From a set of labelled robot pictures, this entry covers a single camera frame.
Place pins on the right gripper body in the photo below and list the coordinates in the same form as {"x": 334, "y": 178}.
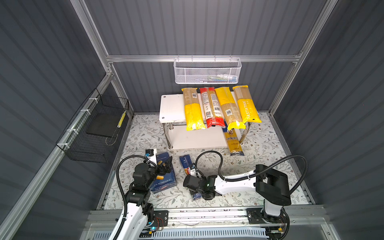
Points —
{"x": 200, "y": 192}

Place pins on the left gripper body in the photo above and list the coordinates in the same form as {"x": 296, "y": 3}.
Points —
{"x": 152, "y": 173}

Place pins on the blue Barilla pasta box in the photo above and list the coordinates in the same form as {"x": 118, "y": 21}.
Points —
{"x": 167, "y": 181}

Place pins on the blue Barilla spaghetti box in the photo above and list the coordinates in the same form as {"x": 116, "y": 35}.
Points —
{"x": 186, "y": 162}

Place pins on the blue yellow spaghetti bag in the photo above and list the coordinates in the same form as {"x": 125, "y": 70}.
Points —
{"x": 233, "y": 142}

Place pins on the yellow clear spaghetti bag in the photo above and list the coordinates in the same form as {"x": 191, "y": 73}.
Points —
{"x": 192, "y": 107}

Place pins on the red yellow spaghetti bag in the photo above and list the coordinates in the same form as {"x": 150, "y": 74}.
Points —
{"x": 212, "y": 108}

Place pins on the yellow barcode spaghetti bag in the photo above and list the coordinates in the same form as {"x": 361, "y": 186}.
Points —
{"x": 229, "y": 109}

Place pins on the yellow Pastatime spaghetti bag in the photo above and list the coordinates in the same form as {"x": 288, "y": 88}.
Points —
{"x": 246, "y": 105}

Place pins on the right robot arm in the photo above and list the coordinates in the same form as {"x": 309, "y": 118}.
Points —
{"x": 268, "y": 182}

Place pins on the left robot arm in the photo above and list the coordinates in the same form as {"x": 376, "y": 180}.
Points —
{"x": 138, "y": 212}

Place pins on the white two-tier shelf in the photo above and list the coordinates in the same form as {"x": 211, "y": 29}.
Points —
{"x": 172, "y": 117}

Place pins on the yellow brush in basket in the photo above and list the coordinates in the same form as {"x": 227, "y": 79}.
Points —
{"x": 121, "y": 119}

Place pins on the items in white basket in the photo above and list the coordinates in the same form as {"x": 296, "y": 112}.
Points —
{"x": 219, "y": 79}

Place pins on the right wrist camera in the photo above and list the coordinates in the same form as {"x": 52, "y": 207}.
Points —
{"x": 194, "y": 172}

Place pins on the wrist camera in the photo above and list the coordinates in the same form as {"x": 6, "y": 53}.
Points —
{"x": 151, "y": 155}
{"x": 194, "y": 172}

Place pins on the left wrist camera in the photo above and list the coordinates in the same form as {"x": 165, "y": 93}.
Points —
{"x": 151, "y": 155}

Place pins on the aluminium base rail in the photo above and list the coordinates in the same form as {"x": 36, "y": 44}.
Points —
{"x": 214, "y": 217}

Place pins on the black wire basket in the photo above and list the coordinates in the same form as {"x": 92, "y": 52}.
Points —
{"x": 93, "y": 136}

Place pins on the white wire mesh basket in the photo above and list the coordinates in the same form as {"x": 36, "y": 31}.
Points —
{"x": 187, "y": 71}

